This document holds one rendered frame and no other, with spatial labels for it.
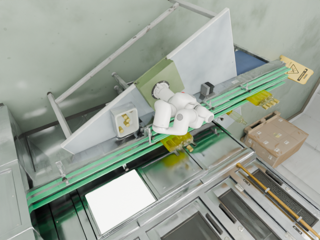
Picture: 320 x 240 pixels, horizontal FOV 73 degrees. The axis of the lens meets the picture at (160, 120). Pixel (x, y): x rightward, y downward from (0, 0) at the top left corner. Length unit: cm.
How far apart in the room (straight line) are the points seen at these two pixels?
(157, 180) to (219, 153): 61
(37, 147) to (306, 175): 564
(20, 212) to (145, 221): 72
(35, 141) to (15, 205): 93
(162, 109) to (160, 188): 74
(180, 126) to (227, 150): 92
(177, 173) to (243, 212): 53
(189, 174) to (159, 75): 79
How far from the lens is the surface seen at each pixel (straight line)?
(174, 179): 171
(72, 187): 168
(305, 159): 663
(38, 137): 230
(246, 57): 282
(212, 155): 193
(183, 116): 115
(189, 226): 162
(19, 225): 139
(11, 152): 171
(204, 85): 200
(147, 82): 149
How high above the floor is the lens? 193
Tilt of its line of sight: 38 degrees down
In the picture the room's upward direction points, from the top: 136 degrees clockwise
